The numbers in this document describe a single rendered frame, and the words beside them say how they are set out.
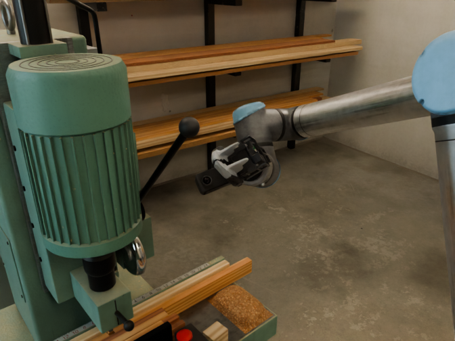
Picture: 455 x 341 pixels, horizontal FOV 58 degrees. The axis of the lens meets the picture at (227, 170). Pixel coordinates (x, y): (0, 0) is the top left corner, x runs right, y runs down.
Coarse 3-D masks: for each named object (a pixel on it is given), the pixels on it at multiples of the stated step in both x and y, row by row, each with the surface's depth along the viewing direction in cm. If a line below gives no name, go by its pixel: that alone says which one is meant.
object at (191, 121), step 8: (184, 120) 67; (192, 120) 67; (184, 128) 66; (192, 128) 66; (184, 136) 67; (192, 136) 67; (176, 144) 71; (168, 152) 74; (176, 152) 74; (168, 160) 76; (160, 168) 78; (152, 176) 82; (152, 184) 84; (144, 192) 87; (144, 216) 97
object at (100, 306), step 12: (72, 276) 85; (84, 276) 84; (84, 288) 81; (120, 288) 81; (84, 300) 82; (96, 300) 78; (108, 300) 78; (120, 300) 79; (96, 312) 78; (108, 312) 78; (132, 312) 82; (96, 324) 80; (108, 324) 79; (120, 324) 81
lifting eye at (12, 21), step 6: (6, 0) 80; (0, 6) 81; (6, 6) 79; (6, 12) 83; (12, 12) 79; (6, 18) 83; (12, 18) 79; (6, 24) 82; (12, 24) 80; (12, 30) 82
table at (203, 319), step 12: (204, 300) 102; (192, 312) 98; (204, 312) 98; (216, 312) 98; (192, 324) 95; (204, 324) 95; (228, 324) 95; (264, 324) 95; (276, 324) 98; (228, 336) 91; (240, 336) 91; (252, 336) 93; (264, 336) 96
